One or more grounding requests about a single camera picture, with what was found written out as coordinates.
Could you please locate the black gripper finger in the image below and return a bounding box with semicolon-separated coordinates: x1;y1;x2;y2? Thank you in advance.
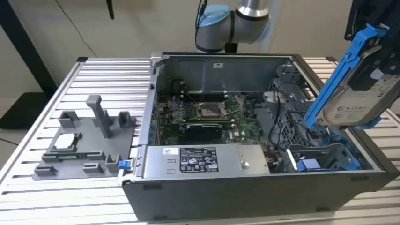
373;26;400;76
343;0;367;42

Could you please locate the blue disk wire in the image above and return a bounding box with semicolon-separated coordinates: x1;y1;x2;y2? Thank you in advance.
319;134;347;151

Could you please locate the metal socket cover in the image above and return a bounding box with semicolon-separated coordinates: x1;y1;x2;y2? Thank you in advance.
222;97;246;115

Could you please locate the green motherboard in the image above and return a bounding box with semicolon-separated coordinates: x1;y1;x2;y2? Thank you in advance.
154;93;270;146

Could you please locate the CPU socket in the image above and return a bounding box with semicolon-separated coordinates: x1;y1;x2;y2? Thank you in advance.
194;102;225;119

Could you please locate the black graphics card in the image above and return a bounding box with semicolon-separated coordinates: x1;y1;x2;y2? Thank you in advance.
182;123;223;143

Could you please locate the silver power supply unit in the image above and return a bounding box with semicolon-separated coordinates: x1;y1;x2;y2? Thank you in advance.
141;144;270;178

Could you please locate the black hanging antenna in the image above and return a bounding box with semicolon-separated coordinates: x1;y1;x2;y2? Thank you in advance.
105;0;115;20

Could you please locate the black open PC case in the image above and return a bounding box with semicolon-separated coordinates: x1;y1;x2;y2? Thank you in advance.
117;52;400;222

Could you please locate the grey parts rack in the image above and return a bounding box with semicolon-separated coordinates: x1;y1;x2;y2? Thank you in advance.
31;95;137;181

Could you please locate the green RAM stick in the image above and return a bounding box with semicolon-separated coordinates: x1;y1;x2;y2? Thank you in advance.
45;151;103;158

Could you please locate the silver CPU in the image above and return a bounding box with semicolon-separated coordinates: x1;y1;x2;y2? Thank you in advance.
54;133;78;150

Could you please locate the black stand with foot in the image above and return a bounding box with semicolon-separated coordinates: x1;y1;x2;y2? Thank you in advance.
0;0;59;130

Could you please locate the black disk wire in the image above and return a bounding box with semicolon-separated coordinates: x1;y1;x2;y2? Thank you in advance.
269;82;314;146

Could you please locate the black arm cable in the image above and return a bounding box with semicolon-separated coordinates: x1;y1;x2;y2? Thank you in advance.
195;0;209;30

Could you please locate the thin black wall cable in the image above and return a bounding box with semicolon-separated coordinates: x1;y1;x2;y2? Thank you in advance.
57;0;98;58

